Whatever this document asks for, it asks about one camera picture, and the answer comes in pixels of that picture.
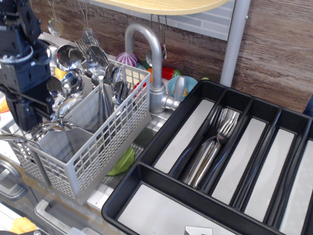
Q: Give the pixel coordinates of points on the light blue toy bowl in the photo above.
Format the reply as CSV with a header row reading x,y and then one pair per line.
x,y
190,84

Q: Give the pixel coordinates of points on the yellow toy bottom left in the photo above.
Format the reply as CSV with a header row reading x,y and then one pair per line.
x,y
22,225

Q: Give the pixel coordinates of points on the hanging silver skimmer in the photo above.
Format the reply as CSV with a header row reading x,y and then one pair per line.
x,y
55,26

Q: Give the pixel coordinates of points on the black cutlery tray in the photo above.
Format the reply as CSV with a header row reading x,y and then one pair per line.
x,y
259,183

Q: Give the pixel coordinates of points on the grey plastic cutlery basket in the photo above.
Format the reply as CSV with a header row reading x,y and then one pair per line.
x,y
74,162

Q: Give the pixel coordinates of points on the silver spoon low front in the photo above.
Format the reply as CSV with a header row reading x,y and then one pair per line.
x,y
60,123

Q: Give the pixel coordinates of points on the large silver spoon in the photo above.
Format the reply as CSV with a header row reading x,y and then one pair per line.
x,y
97,63
70,58

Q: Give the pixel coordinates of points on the red toy pepper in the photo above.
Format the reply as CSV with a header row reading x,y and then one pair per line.
x,y
169,73

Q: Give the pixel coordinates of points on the large silver spoon left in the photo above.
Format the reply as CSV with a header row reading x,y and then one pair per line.
x,y
70,58

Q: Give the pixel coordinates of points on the silver fork behind spoons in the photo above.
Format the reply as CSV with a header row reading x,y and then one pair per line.
x,y
81,46

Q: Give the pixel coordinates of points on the silver faucet handle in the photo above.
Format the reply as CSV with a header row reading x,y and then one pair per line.
x,y
180,86

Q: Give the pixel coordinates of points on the orange toy carrot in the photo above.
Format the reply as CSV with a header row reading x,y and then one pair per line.
x,y
4,107

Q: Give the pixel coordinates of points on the purple toy onion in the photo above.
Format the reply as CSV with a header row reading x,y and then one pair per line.
x,y
127,59

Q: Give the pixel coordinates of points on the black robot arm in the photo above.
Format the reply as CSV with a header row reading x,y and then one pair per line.
x,y
20,30

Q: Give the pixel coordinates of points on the yellow toy lemon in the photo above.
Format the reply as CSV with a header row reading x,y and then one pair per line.
x,y
60,74

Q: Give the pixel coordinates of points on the hanging silver spatula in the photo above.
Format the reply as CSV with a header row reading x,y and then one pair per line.
x,y
89,37

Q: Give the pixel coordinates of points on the silver fork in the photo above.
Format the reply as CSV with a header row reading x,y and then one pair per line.
x,y
37,132
81,46
227,123

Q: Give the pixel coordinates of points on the silver forks stack in tray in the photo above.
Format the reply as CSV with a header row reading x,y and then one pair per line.
x,y
215,124

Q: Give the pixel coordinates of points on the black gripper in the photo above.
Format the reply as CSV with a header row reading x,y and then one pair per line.
x,y
23,81

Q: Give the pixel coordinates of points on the silver spoons in right compartment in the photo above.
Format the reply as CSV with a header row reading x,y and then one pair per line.
x,y
116,79

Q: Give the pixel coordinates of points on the light wooden shelf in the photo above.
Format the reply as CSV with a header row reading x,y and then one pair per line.
x,y
166,7

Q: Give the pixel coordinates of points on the silver spoon middle left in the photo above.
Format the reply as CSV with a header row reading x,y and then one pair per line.
x,y
72,85

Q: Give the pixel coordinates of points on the large silver spoon centre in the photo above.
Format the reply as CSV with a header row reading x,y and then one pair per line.
x,y
97,63

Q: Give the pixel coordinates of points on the green toy leaf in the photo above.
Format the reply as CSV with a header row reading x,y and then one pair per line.
x,y
123,163

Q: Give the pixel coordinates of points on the grey metal pole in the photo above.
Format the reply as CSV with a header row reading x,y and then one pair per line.
x,y
239,18

